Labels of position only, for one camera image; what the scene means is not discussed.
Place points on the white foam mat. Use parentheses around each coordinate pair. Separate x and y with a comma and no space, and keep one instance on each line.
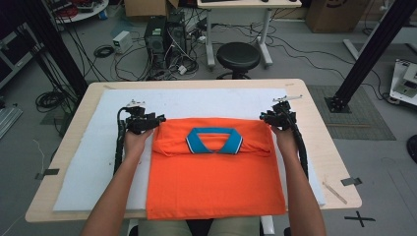
(196,101)

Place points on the white power adapter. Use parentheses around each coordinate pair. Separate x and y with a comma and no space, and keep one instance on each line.
(182,69)

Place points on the grey metal rail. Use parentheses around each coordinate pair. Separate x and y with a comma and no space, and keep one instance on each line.
(8,119)

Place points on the person's right leg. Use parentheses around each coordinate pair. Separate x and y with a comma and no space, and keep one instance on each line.
(236,226)

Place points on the grey floor mat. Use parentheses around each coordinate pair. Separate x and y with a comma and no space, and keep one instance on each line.
(360,124)

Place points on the black chair seat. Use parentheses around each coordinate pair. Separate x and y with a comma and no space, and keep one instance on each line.
(200,227)

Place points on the large cardboard box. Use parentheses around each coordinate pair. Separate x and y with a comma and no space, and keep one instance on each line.
(334,16)

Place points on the round white table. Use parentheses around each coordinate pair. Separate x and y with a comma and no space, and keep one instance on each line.
(95,11)

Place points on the white machine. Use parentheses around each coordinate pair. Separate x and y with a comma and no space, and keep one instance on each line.
(405,82)

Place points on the person's right hand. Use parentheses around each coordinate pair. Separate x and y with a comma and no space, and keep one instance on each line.
(287,142)

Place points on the white table leg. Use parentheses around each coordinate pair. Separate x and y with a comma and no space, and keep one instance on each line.
(268,225)

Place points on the white desk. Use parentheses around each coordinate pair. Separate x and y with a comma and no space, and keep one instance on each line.
(249,3)

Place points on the black tape cross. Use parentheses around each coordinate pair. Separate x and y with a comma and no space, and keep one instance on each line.
(359,218)

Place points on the thin wooden stick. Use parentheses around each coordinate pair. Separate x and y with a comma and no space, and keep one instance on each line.
(335,193)

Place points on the black round stool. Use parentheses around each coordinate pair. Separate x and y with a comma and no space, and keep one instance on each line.
(238,56)

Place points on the grey tape piece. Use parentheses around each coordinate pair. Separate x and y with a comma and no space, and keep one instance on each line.
(49,172)
(351,181)

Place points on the black computer tower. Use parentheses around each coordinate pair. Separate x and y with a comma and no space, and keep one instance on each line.
(177,36)
(155,39)

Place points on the orange polo shirt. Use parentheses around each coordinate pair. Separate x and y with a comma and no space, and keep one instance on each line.
(213,183)

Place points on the black metal frame post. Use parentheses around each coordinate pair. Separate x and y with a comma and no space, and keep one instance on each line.
(55,49)
(370,52)

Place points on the dark round object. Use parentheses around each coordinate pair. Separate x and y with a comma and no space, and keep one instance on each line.
(413,149)

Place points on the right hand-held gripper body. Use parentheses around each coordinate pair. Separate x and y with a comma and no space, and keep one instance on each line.
(283,118)

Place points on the person's left leg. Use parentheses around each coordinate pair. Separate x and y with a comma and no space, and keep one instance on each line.
(164,227)

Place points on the small white box device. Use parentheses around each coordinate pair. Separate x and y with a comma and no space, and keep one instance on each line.
(122,42)

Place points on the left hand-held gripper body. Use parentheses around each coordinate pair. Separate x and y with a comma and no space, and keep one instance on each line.
(137,123)

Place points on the person's leg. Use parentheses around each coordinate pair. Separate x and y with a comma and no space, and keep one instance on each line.
(236,226)
(164,227)

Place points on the person's left hand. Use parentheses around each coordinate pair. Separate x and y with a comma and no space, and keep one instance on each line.
(137,146)

